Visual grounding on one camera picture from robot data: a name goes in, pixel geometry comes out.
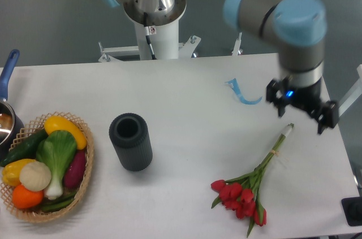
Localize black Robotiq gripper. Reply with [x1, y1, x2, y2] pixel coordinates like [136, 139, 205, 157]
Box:
[266, 78, 339, 134]

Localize red tulip bouquet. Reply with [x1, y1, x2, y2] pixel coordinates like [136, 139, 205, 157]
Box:
[210, 123, 294, 237]

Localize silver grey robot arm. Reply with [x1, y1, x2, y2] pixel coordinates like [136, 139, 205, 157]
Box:
[104, 0, 339, 133]

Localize light blue ribbon strip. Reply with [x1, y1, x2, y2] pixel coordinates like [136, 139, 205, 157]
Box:
[226, 78, 262, 105]

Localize black device at edge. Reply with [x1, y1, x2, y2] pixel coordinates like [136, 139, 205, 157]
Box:
[341, 197, 361, 227]

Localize dark grey ribbed vase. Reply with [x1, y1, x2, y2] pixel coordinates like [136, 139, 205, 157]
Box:
[109, 113, 153, 172]

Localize purple sweet potato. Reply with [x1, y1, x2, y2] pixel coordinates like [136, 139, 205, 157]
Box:
[63, 150, 86, 189]

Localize green bok choy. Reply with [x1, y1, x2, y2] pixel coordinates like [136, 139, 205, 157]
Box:
[36, 130, 77, 200]

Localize yellow squash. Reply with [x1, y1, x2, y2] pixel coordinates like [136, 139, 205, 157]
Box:
[44, 115, 88, 150]

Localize green bean pods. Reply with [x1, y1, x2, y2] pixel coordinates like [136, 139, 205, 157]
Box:
[40, 192, 76, 213]

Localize woven wicker basket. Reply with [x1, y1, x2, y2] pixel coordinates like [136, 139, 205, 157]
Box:
[1, 111, 94, 223]

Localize cream white garlic bulb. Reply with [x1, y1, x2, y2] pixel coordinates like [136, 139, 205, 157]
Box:
[19, 161, 51, 192]

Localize dark green cucumber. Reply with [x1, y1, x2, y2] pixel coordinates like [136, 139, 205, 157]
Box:
[1, 129, 48, 167]

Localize orange fruit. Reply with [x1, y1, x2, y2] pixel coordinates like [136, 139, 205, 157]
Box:
[12, 185, 44, 209]

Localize yellow bell pepper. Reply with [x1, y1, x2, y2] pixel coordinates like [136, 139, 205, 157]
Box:
[2, 159, 36, 187]

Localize white frame bar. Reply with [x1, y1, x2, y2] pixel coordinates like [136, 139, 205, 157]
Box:
[338, 64, 362, 118]

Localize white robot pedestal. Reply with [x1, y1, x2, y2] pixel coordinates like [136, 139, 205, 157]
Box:
[97, 0, 202, 63]

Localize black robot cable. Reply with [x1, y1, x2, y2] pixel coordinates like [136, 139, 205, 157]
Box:
[143, 12, 157, 60]

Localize blue handled saucepan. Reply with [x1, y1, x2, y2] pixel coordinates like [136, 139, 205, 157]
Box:
[1, 49, 24, 160]

